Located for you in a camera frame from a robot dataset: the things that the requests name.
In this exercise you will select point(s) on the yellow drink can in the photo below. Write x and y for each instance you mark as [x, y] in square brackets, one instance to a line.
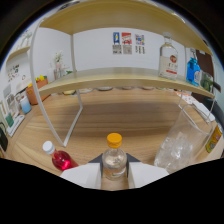
[214, 138]

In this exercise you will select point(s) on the white notebook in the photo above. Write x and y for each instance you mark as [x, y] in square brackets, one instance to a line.
[203, 111]

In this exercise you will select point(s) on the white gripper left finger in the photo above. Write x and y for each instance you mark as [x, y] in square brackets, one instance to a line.
[83, 175]

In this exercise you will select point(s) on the two-tier wooden shelf rack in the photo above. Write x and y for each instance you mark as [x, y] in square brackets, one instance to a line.
[116, 78]

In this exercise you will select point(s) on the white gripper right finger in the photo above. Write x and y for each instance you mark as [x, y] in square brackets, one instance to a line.
[146, 173]

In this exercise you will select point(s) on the clear bottle orange cap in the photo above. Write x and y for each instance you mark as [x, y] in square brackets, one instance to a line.
[114, 161]

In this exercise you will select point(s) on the small white blue jar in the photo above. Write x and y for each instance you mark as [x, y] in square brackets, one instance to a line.
[25, 106]

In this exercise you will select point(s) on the dark green bottle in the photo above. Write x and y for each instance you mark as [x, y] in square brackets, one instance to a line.
[206, 81]

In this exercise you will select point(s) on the clear bottle red label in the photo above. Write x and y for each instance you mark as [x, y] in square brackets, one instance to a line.
[168, 63]

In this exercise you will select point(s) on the white stand with teal cup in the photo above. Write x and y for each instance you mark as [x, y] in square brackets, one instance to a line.
[15, 123]

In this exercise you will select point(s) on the clear glass cup with ice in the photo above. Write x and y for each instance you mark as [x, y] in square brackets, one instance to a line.
[180, 146]

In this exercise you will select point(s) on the blue liquid bottle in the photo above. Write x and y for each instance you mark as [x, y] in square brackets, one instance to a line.
[193, 71]

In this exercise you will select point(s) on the wooden wall shelf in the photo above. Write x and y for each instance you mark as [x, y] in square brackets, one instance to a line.
[18, 51]

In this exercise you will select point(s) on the red liquid bottle white cap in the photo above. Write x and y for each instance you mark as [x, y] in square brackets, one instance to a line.
[61, 160]

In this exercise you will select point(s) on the flower vase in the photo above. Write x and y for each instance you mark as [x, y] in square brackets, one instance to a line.
[58, 66]

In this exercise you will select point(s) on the black bag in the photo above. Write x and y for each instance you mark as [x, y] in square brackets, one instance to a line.
[3, 140]

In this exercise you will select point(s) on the orange pot with toys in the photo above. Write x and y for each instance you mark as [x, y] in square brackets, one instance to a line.
[33, 93]

